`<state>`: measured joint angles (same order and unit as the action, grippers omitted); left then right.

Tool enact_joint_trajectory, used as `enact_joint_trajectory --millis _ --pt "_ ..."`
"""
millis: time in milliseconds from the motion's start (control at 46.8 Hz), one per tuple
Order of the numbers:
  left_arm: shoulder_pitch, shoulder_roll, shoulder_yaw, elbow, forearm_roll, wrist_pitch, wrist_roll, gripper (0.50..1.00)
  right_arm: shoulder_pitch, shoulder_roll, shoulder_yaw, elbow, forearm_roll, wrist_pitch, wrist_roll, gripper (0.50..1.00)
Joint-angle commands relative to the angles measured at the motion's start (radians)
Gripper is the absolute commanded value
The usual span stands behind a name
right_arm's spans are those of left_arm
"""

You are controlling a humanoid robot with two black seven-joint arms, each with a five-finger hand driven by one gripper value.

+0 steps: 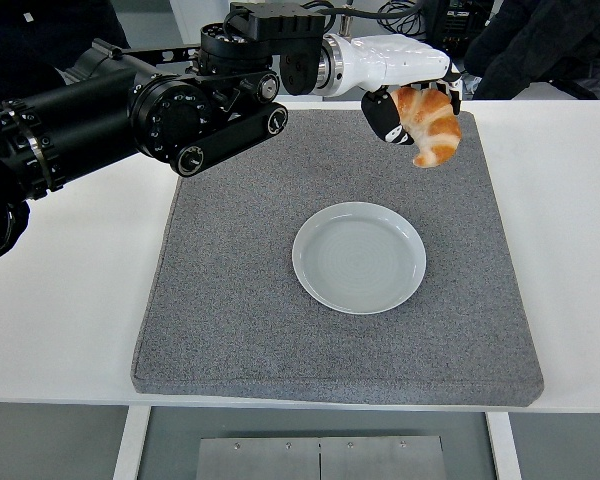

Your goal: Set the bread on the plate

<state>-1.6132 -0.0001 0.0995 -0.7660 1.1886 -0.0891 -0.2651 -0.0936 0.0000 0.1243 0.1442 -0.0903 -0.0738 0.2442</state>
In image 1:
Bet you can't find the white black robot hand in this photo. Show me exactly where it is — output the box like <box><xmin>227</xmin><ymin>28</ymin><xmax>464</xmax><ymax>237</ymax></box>
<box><xmin>337</xmin><ymin>34</ymin><xmax>465</xmax><ymax>147</ymax></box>

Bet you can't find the golden brown croissant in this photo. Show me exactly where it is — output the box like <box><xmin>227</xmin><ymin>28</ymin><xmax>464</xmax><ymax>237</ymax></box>
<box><xmin>390</xmin><ymin>85</ymin><xmax>463</xmax><ymax>169</ymax></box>

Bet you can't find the pale grey round plate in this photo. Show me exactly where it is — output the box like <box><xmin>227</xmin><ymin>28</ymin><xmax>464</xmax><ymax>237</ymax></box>
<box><xmin>291</xmin><ymin>200</ymin><xmax>428</xmax><ymax>315</ymax></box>

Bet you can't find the grey metal plate with screws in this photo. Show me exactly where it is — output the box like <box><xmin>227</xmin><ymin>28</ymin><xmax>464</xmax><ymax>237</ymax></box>
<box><xmin>195</xmin><ymin>435</ymin><xmax>449</xmax><ymax>480</ymax></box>

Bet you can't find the black electronics box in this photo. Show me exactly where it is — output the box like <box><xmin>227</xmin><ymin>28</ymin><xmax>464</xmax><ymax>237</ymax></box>
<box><xmin>424</xmin><ymin>0</ymin><xmax>496</xmax><ymax>55</ymax></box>

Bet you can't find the black jacket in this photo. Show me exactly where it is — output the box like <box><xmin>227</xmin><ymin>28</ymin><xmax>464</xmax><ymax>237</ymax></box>
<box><xmin>463</xmin><ymin>0</ymin><xmax>600</xmax><ymax>101</ymax></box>

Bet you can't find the grey speckled mat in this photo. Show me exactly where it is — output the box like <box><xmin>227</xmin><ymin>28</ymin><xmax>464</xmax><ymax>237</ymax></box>
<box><xmin>129</xmin><ymin>108</ymin><xmax>545</xmax><ymax>407</ymax></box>

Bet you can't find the person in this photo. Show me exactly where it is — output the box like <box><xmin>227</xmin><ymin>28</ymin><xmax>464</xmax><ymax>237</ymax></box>
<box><xmin>0</xmin><ymin>0</ymin><xmax>132</xmax><ymax>109</ymax></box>

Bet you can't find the white table leg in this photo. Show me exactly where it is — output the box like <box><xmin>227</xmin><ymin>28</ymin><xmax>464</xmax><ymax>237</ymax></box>
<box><xmin>484</xmin><ymin>412</ymin><xmax>523</xmax><ymax>480</ymax></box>
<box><xmin>112</xmin><ymin>405</ymin><xmax>152</xmax><ymax>480</ymax></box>

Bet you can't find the black coiled floor cable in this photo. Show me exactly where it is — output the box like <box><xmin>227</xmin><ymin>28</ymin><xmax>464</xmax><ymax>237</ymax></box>
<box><xmin>376</xmin><ymin>0</ymin><xmax>431</xmax><ymax>40</ymax></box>

